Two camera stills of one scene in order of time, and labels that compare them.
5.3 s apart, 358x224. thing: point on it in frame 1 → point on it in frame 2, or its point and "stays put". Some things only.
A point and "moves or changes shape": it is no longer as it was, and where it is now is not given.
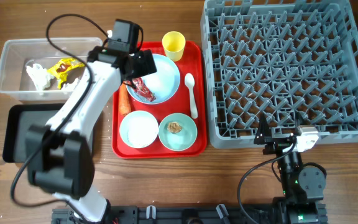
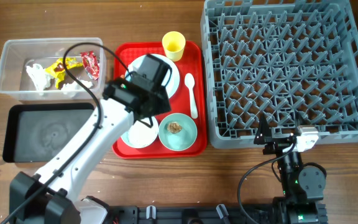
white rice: (142, 132) stays put
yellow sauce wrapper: (63, 65) stays put
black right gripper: (276, 144) stays put
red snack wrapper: (142, 89) moves or changes shape
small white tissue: (71, 86) stays put
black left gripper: (142, 66) → (150, 109)
